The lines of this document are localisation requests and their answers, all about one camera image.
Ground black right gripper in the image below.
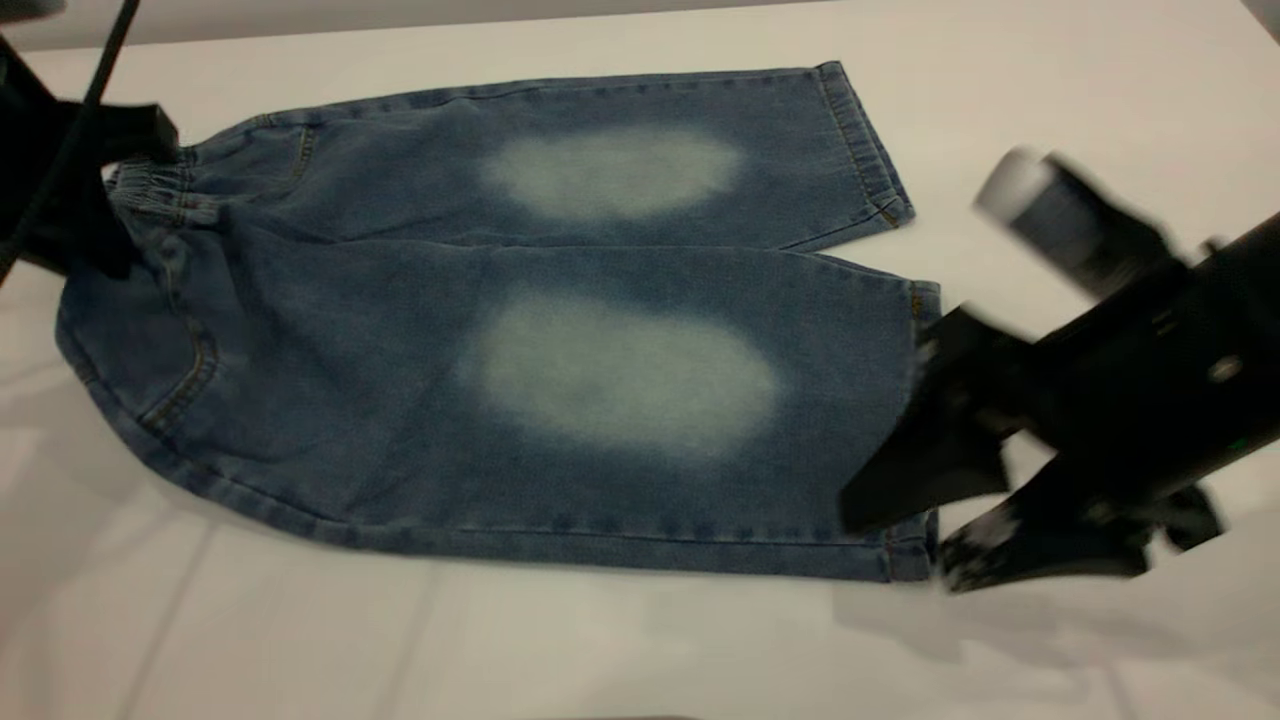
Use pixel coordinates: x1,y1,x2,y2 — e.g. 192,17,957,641
838,240,1229,594

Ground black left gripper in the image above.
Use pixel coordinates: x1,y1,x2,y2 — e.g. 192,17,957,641
0,40,182,282

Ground blue denim pants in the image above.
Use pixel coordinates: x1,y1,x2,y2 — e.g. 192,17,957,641
55,60,943,584

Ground thick black braided cable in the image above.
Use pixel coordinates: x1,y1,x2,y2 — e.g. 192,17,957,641
0,0,142,286

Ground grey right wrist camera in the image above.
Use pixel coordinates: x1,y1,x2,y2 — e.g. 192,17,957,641
973,147,1189,303

